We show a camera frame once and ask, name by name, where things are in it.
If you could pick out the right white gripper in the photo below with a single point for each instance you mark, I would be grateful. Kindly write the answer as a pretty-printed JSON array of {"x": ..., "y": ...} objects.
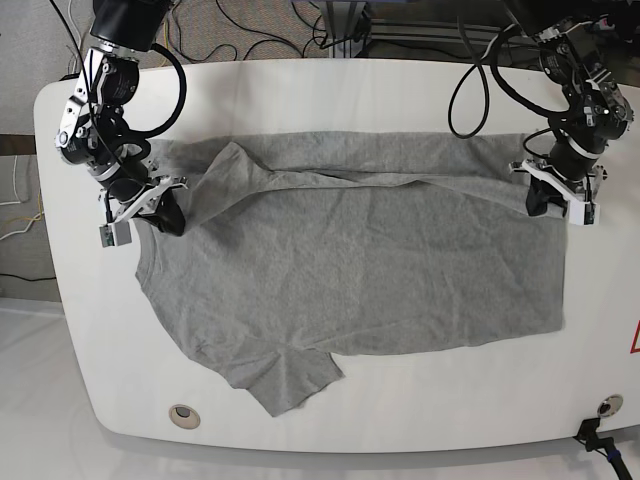
[{"x": 153, "y": 203}]

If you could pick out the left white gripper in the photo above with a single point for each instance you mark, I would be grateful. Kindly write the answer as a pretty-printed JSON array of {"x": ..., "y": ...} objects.
[{"x": 548, "y": 189}]

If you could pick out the grey t-shirt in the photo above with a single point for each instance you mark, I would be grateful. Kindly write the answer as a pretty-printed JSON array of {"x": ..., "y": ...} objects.
[{"x": 302, "y": 247}]

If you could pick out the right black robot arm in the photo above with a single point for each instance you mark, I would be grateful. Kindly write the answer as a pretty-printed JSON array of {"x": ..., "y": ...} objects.
[{"x": 93, "y": 131}]

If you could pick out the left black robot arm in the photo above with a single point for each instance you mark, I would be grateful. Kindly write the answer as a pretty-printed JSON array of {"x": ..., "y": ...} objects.
[{"x": 597, "y": 113}]

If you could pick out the beige table grommet left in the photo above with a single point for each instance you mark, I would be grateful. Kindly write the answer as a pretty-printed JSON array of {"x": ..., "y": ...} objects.
[{"x": 184, "y": 417}]

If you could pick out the silver table grommet right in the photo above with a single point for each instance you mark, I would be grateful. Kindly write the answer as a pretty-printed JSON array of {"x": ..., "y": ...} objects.
[{"x": 610, "y": 406}]

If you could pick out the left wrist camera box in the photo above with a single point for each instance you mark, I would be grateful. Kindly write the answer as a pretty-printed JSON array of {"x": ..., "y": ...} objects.
[{"x": 583, "y": 213}]

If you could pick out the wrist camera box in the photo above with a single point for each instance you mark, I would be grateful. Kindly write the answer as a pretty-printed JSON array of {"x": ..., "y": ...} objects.
[
  {"x": 115, "y": 234},
  {"x": 583, "y": 213}
]

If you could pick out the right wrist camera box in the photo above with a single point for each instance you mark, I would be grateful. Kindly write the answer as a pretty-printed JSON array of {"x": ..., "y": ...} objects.
[{"x": 115, "y": 234}]

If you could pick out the aluminium frame rail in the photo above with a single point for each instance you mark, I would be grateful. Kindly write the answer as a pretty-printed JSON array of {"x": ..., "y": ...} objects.
[{"x": 426, "y": 31}]

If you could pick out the black clamp with cable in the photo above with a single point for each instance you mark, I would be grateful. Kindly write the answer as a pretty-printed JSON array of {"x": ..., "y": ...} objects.
[{"x": 589, "y": 438}]

